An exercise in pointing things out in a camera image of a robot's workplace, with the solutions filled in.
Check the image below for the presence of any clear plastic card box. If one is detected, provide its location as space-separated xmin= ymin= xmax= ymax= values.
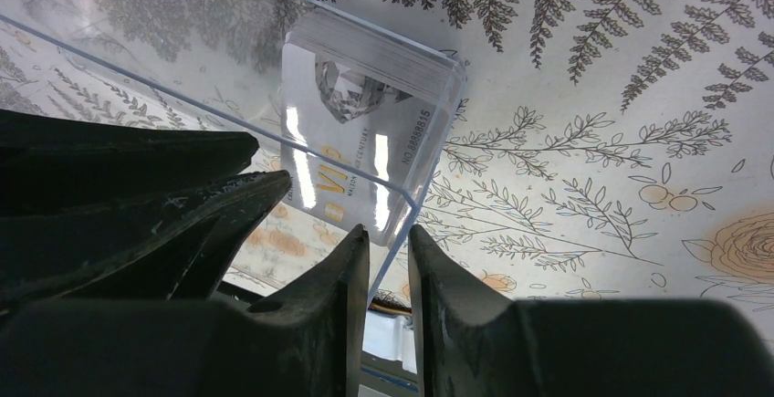
xmin=1 ymin=0 xmax=464 ymax=295

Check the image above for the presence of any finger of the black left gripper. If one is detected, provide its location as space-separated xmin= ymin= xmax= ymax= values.
xmin=1 ymin=171 xmax=291 ymax=310
xmin=1 ymin=110 xmax=259 ymax=216

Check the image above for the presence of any brown leather card holder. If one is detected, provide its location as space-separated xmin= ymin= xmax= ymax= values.
xmin=362 ymin=298 xmax=418 ymax=373

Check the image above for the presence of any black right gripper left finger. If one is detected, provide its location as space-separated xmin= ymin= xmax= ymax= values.
xmin=1 ymin=225 xmax=370 ymax=396

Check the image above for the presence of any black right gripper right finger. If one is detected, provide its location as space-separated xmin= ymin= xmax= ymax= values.
xmin=408 ymin=225 xmax=773 ymax=396

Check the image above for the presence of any floral patterned table mat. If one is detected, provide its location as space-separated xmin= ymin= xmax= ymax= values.
xmin=0 ymin=0 xmax=774 ymax=347

